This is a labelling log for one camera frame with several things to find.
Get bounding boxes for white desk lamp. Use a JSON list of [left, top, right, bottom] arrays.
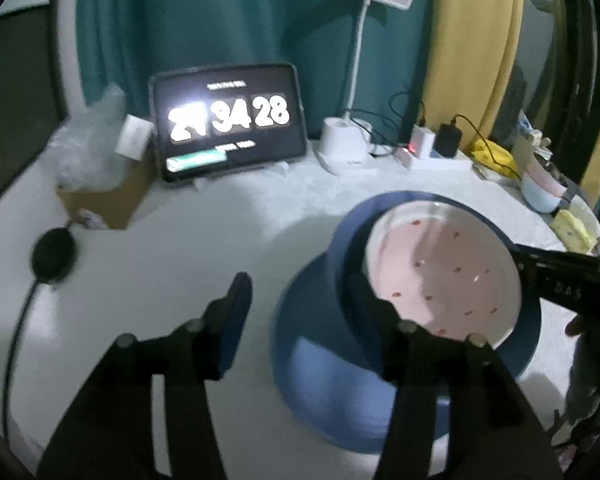
[[317, 0, 415, 175]]

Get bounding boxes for wide teal curtain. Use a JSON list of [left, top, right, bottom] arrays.
[[75, 0, 438, 131]]

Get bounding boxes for person's right hand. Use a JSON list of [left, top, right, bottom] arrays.
[[564, 310, 600, 411]]

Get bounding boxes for large blue bowl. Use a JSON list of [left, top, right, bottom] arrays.
[[328, 190, 520, 386]]

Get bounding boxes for tablet showing clock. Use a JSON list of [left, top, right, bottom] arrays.
[[147, 62, 310, 184]]

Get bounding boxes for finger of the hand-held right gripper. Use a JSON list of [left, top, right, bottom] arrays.
[[510, 243, 600, 274]]

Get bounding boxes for dark sliding glass door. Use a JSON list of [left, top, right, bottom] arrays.
[[520, 0, 600, 196]]

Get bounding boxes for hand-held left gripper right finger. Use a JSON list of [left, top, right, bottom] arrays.
[[347, 271, 563, 480]]

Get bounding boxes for wide yellow curtain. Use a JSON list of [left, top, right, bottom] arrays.
[[422, 0, 526, 146]]

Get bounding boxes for black thin cable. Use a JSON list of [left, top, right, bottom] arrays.
[[345, 91, 427, 157], [2, 280, 38, 461], [452, 114, 523, 181]]

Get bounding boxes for clear plastic bag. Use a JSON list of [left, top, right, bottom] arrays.
[[47, 82, 131, 191]]

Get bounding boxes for white carton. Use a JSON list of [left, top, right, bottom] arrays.
[[510, 127, 551, 166]]

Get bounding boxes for small white box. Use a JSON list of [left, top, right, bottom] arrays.
[[115, 114, 151, 160]]

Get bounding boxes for black charger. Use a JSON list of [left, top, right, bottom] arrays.
[[432, 124, 463, 157]]

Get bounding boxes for yellow tissue box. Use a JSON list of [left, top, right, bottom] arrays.
[[552, 200, 600, 253]]

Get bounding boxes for small light blue bowl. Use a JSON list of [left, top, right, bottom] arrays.
[[521, 175, 568, 213]]

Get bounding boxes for large blue plate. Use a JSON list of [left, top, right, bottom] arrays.
[[271, 252, 547, 453]]

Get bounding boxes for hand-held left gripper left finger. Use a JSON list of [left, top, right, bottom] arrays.
[[37, 271, 254, 480]]

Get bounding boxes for yellow bananas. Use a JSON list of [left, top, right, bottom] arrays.
[[467, 139, 517, 178]]

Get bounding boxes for narrow yellow curtain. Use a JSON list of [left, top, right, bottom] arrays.
[[580, 150, 600, 207]]

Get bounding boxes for white bowl with pink inside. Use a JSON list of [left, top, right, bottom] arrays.
[[362, 200, 523, 351]]

